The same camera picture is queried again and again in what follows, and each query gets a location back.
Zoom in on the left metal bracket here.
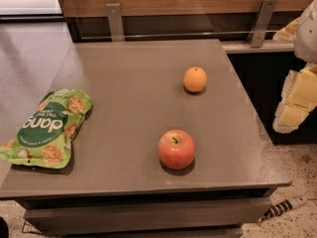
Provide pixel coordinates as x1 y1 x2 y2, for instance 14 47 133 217
106 3 125 42

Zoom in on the grey cabinet drawer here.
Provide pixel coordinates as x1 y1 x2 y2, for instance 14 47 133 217
24 197 271 235

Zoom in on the right metal bracket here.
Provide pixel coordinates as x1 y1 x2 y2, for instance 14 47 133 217
247 0 277 48

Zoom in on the red apple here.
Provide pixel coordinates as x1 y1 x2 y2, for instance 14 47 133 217
158 129 195 170

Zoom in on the metal bracket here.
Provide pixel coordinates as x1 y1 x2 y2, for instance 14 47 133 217
247 0 277 48
106 3 125 42

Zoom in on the orange fruit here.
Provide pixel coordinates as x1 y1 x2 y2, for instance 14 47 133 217
183 67 207 92

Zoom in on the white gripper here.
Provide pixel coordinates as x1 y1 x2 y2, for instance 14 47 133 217
272 0 317 134

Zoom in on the striped power strip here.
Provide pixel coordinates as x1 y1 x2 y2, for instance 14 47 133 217
259 195 308 222

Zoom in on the green snack bag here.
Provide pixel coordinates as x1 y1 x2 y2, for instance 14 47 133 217
0 89 92 169

